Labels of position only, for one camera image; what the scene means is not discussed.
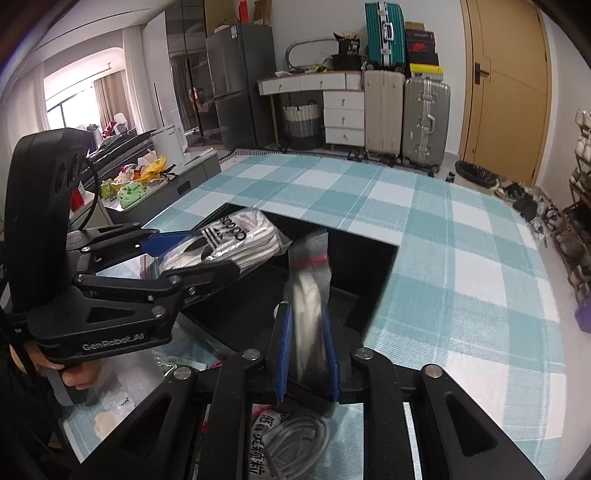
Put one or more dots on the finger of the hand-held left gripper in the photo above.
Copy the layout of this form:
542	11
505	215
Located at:
203	274
161	241

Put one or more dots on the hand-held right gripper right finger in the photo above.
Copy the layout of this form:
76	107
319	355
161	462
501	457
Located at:
331	360

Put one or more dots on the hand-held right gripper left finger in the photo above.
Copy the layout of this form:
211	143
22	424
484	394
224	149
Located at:
282	355

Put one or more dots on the white socks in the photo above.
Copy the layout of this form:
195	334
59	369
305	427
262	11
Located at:
249	235

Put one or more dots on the clear bag with white item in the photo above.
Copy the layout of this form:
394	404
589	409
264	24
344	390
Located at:
307	295

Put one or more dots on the black cardboard box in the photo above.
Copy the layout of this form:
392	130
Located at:
360	277

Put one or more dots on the person's left hand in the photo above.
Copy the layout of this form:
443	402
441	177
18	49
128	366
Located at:
76	376

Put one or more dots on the red bottle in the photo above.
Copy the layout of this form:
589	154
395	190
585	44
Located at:
76	201

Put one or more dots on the green packet pile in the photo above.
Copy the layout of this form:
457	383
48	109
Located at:
129	191

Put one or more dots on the grey low cabinet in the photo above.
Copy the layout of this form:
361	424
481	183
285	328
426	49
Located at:
184	182

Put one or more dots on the yellow plastic bag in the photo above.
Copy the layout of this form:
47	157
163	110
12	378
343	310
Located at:
154	168

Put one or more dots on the black sofa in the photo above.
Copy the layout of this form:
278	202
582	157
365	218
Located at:
120	147

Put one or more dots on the white appliance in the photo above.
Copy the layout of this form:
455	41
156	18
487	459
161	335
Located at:
168	138

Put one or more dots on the teal checked blanket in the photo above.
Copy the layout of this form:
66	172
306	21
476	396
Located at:
438	286

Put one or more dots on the beige curtain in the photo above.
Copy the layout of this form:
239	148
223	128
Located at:
111	99

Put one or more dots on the dark glass cabinet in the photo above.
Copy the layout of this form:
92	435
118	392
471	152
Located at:
187	87

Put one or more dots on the grey refrigerator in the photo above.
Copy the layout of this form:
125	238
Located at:
242	78

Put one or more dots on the woven laundry basket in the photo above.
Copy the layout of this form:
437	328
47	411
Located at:
302	122

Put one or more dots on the white desk with drawers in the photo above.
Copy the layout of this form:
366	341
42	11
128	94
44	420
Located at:
339	106

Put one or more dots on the black trash bag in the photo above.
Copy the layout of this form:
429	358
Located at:
473	173

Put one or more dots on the cardboard boxes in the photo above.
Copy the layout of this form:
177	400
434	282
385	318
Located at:
231	14

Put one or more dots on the beige suitcase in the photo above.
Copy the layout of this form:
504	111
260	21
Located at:
382	113

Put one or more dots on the shoes on floor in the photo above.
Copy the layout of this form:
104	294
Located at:
526	201

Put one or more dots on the silver suitcase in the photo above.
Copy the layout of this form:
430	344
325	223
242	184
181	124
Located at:
425	122

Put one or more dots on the purple bag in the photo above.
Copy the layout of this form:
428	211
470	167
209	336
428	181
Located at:
583	318

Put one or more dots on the shoe rack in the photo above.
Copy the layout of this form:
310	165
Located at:
577	217

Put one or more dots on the teal suitcase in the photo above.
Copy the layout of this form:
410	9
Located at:
385	37

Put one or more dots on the stack of shoe boxes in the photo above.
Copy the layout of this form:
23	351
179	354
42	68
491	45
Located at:
422	46

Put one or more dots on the wooden door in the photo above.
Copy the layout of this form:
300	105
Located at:
505	87

